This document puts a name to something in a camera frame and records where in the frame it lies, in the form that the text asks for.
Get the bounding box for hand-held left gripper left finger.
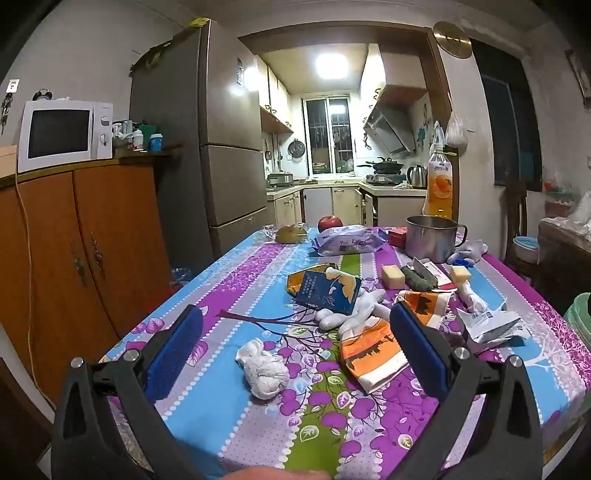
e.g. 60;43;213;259
52;305;218;480

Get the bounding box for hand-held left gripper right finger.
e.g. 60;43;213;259
389;302;543;480

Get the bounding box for large orange white packet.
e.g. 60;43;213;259
340;318;409;394

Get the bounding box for white paper wrapper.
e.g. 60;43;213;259
459;305;529;344

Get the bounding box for green scouring pad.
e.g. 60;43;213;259
400;263;435;292

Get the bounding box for blue paper carton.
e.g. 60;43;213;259
287;263;362;316

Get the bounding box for green trash bin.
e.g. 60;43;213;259
563;292;591;342

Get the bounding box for rolled white tissue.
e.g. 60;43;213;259
457;281;485;312

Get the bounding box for white glove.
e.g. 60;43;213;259
447;240;489;265
315;288;391;337

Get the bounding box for white red toothpaste box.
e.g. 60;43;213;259
412;257;458;291

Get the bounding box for crumpled white tissue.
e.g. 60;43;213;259
235;338;291;400

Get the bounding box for steel pot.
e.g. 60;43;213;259
405;215;468;264

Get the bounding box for purple wet wipes pack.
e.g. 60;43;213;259
311;224;391;256

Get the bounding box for wooden cabinet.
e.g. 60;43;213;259
0;154;174;407

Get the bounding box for blue basin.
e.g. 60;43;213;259
513;235;540;264

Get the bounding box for orange juice bottle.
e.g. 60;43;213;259
422;121;454;220

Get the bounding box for wooden side table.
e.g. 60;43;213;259
538;222;591;301

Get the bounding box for dark wooden chair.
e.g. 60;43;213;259
503;180;541;278

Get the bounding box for kitchen counter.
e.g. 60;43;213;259
267;182;428;227

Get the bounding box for black wok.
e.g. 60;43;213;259
356;157;404;174

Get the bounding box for white plastic table cover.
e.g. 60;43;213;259
540;191;591;241

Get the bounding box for colourful plastic containers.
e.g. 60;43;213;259
544;181;573;204

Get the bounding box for grey refrigerator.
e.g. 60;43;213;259
129;21;269;259

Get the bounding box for hanging white plastic bag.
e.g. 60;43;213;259
444;111;468;149

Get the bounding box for range hood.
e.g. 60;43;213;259
363;85;430;158

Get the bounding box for kitchen window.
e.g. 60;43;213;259
302;97;354;175

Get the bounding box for white microwave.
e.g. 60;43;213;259
17;99;114;174

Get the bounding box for dark window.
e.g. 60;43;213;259
471;39;543;192

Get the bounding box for cardboard box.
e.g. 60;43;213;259
0;145;19;178

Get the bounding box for upper kitchen cabinets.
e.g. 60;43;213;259
256;55;294;134

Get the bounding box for ceiling lamp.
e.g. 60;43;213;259
316;53;349;79

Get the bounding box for white power cable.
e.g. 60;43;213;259
16;173;38;370

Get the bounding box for gold round wall clock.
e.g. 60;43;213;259
433;21;472;59

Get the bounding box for framed wall picture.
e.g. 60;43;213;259
566;48;591;100

